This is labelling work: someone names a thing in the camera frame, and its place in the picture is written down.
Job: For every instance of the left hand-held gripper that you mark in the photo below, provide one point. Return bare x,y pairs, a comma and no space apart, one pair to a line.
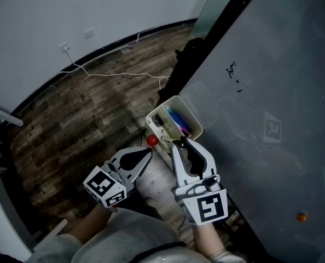
102,186

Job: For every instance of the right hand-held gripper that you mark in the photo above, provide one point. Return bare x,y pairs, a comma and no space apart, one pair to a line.
209,207

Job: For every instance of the person's left forearm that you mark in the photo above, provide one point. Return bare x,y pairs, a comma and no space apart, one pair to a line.
91,223

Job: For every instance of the person's right forearm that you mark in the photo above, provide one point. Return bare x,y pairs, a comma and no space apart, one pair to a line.
207,240

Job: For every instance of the black-framed whiteboard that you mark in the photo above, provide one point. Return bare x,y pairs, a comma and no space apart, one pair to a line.
274,119

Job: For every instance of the red round magnet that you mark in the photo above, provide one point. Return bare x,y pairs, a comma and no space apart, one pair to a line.
152,140

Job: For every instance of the pink plastic item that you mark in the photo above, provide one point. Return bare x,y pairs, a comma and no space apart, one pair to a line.
186,131

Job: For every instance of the small black round object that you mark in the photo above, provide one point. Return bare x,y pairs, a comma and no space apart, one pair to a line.
157,119

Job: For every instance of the blue plastic item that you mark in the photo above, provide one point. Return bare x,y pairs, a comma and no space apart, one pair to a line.
177,119

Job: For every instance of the white plastic holder box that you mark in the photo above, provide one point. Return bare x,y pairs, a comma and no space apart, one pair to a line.
183,104

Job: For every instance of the person's light sweatshirt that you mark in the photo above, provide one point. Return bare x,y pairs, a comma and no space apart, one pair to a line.
129,234

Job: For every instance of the orange round magnet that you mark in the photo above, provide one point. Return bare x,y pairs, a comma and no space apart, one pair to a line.
302,217

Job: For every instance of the black stand clamp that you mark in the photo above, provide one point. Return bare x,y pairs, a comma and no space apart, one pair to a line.
191,48

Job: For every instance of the white shelf unit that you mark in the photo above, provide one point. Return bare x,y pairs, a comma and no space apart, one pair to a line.
6,116

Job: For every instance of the frosted glass panel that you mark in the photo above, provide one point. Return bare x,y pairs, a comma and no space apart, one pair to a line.
206,15

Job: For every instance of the white wall socket with plug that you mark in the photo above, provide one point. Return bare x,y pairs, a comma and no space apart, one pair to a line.
64,47

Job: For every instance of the blank white wall plate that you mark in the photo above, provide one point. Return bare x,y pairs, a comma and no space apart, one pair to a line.
89,33

